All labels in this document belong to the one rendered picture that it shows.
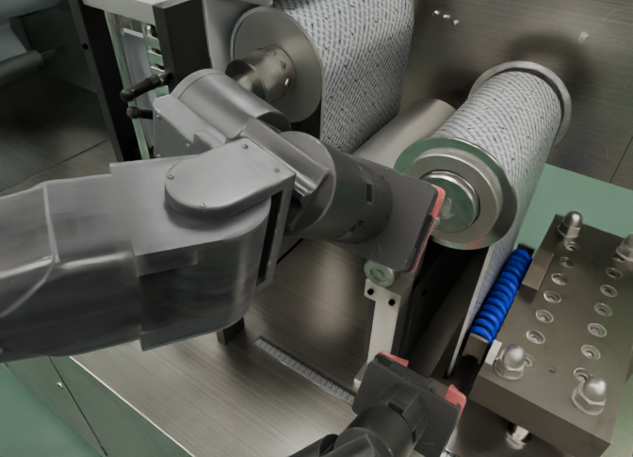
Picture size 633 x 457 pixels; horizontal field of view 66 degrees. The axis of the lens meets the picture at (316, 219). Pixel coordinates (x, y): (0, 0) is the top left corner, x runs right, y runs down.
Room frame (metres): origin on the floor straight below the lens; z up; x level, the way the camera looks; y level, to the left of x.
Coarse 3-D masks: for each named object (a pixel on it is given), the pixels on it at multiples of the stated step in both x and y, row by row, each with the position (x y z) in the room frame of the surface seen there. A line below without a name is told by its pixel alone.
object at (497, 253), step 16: (544, 160) 0.59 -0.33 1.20; (528, 192) 0.55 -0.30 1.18; (512, 224) 0.50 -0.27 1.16; (512, 240) 0.57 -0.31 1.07; (496, 256) 0.46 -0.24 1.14; (480, 272) 0.41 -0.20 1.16; (496, 272) 0.52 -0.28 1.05; (480, 288) 0.42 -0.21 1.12; (480, 304) 0.47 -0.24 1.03; (464, 320) 0.41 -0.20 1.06
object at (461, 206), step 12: (432, 180) 0.43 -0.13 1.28; (444, 180) 0.43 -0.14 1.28; (456, 180) 0.42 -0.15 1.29; (456, 192) 0.42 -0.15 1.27; (468, 192) 0.41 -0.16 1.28; (444, 204) 0.42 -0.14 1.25; (456, 204) 0.42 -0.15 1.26; (468, 204) 0.41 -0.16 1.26; (444, 216) 0.43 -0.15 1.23; (456, 216) 0.42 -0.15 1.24; (468, 216) 0.41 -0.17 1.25; (444, 228) 0.42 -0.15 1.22; (456, 228) 0.41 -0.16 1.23
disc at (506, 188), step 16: (416, 144) 0.47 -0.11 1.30; (432, 144) 0.46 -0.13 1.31; (448, 144) 0.45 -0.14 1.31; (464, 144) 0.44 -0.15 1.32; (400, 160) 0.48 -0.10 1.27; (480, 160) 0.43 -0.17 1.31; (496, 160) 0.42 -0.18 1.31; (496, 176) 0.42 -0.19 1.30; (512, 192) 0.41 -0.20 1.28; (512, 208) 0.40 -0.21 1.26; (496, 224) 0.41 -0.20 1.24; (432, 240) 0.45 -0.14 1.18; (480, 240) 0.42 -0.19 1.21; (496, 240) 0.41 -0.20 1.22
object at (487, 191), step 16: (416, 160) 0.46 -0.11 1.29; (432, 160) 0.45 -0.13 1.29; (448, 160) 0.44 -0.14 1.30; (464, 160) 0.43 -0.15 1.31; (416, 176) 0.46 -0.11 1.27; (464, 176) 0.43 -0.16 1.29; (480, 176) 0.42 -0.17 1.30; (480, 192) 0.42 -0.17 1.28; (496, 192) 0.41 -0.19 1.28; (480, 208) 0.41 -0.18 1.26; (496, 208) 0.40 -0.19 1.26; (480, 224) 0.41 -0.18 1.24; (448, 240) 0.43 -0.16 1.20; (464, 240) 0.42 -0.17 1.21
